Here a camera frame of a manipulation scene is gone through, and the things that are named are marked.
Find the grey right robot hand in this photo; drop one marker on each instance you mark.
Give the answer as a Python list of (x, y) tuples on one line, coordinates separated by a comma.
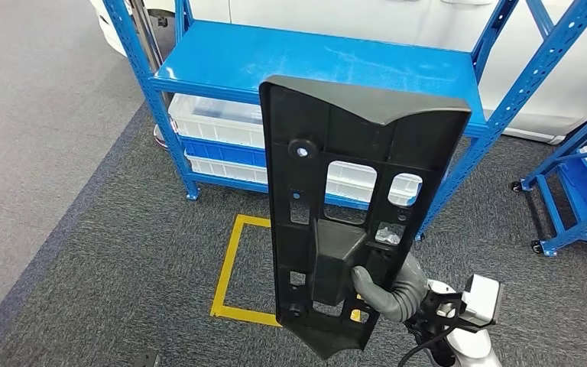
[(374, 296)]

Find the black plastic plate part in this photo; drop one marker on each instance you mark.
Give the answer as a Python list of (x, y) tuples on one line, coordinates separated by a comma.
[(344, 126)]

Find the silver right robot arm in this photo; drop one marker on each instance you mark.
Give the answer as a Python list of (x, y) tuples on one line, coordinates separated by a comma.
[(412, 294)]

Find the blue metal shelf rack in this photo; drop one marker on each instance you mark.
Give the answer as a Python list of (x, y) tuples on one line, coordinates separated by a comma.
[(324, 55)]

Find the yellow tape square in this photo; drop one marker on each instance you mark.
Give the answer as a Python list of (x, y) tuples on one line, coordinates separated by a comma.
[(232, 263)]

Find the blue wheeled rack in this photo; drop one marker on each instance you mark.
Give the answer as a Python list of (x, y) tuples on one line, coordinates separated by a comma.
[(551, 213)]

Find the clear white plastic bin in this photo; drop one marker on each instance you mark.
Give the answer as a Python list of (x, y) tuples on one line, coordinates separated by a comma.
[(212, 121)]

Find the white car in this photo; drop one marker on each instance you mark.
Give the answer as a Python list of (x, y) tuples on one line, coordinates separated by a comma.
[(577, 76)]

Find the grey metal stand pole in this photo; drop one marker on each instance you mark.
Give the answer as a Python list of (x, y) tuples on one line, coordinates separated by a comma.
[(146, 35)]

